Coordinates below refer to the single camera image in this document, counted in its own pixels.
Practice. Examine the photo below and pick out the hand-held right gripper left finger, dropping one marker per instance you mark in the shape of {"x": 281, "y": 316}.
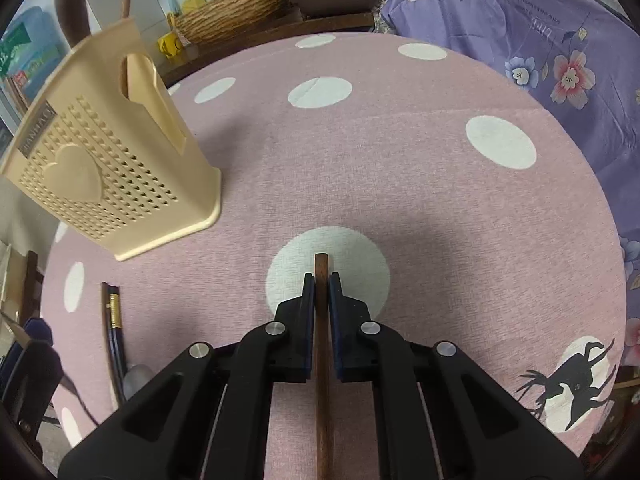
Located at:
{"x": 310, "y": 310}

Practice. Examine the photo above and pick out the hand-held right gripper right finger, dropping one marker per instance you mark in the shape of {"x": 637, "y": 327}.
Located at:
{"x": 334, "y": 310}

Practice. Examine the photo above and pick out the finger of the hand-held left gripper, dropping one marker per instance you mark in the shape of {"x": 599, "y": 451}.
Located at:
{"x": 37, "y": 330}

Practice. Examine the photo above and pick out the cream plastic utensil holder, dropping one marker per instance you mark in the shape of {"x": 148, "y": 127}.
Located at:
{"x": 100, "y": 185}

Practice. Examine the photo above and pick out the dark chopstick with gold band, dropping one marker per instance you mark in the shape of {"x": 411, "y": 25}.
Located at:
{"x": 116, "y": 310}
{"x": 107, "y": 330}

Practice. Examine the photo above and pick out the small metal spoon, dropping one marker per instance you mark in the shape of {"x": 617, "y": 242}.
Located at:
{"x": 136, "y": 380}

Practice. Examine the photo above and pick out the blue water jug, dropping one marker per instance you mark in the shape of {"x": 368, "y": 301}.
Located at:
{"x": 30, "y": 45}

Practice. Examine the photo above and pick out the small yellow cup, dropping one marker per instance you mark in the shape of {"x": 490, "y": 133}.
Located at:
{"x": 172, "y": 44}

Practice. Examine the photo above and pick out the woven basket basin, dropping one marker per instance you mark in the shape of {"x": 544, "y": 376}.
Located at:
{"x": 230, "y": 10}

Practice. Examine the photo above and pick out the purple floral cloth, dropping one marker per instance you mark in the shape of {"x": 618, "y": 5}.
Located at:
{"x": 550, "y": 35}

